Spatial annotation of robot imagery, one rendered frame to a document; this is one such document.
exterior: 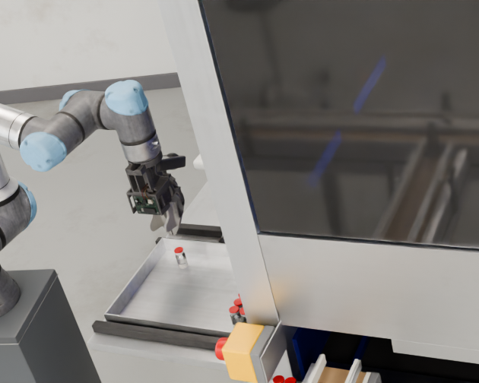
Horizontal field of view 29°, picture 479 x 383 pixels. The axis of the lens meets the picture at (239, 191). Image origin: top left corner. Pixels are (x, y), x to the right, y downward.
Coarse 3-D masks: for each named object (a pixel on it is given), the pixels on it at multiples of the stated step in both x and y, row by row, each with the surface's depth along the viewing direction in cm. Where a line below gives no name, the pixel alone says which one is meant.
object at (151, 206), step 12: (132, 168) 182; (144, 168) 182; (156, 168) 186; (132, 180) 184; (144, 180) 185; (156, 180) 186; (168, 180) 187; (132, 192) 185; (144, 192) 183; (156, 192) 183; (168, 192) 188; (144, 204) 186; (156, 204) 184; (168, 204) 188
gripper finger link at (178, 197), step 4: (176, 188) 189; (180, 188) 190; (176, 192) 189; (180, 192) 190; (176, 196) 189; (180, 196) 190; (172, 200) 190; (176, 200) 190; (180, 200) 190; (184, 200) 191; (176, 204) 191; (180, 204) 191; (184, 204) 192; (176, 208) 191; (180, 208) 192; (180, 212) 192; (180, 216) 193
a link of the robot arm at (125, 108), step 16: (128, 80) 178; (112, 96) 174; (128, 96) 174; (144, 96) 177; (112, 112) 177; (128, 112) 175; (144, 112) 177; (112, 128) 180; (128, 128) 177; (144, 128) 178; (128, 144) 179
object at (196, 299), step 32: (160, 256) 206; (192, 256) 204; (224, 256) 201; (128, 288) 195; (160, 288) 197; (192, 288) 194; (224, 288) 192; (128, 320) 186; (160, 320) 188; (192, 320) 185; (224, 320) 183
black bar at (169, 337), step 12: (96, 324) 188; (108, 324) 187; (120, 324) 186; (132, 336) 185; (144, 336) 183; (156, 336) 182; (168, 336) 180; (180, 336) 179; (192, 336) 179; (204, 336) 178; (204, 348) 178
